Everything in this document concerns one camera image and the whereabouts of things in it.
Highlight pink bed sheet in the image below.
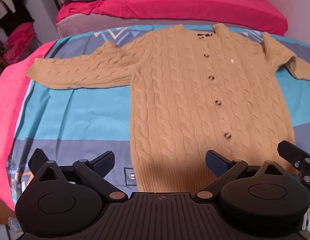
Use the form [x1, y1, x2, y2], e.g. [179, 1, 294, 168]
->
[56, 0, 288, 36]

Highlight dark hanging clothes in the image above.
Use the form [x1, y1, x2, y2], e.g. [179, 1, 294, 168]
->
[0, 0, 35, 39]

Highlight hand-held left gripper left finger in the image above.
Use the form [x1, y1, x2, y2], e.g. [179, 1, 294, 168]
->
[39, 151, 128, 202]

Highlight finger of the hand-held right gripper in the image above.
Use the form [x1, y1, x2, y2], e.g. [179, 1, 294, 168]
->
[277, 141, 310, 188]

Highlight blue patterned blanket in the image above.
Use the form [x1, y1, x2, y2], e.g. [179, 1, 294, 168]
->
[6, 24, 310, 204]

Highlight pink fleece blanket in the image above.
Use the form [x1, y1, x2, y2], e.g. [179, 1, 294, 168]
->
[0, 41, 59, 210]

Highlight pile of pink clothes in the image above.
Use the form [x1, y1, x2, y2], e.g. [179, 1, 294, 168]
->
[4, 22, 38, 64]

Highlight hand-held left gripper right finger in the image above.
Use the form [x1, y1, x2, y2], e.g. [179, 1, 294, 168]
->
[194, 150, 283, 201]

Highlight tan cable-knit cardigan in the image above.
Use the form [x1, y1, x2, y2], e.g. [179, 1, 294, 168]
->
[25, 23, 310, 193]

